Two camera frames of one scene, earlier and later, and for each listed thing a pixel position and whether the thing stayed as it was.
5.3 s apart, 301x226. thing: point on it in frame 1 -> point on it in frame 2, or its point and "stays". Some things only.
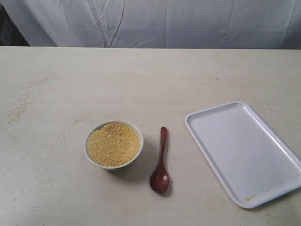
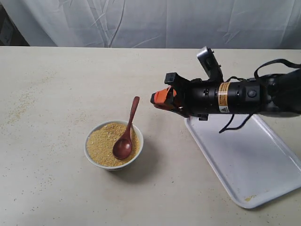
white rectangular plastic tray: (257, 165) stays
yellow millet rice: (113, 144) stays
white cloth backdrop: (163, 24) stays
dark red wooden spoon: (159, 179) -> (122, 146)
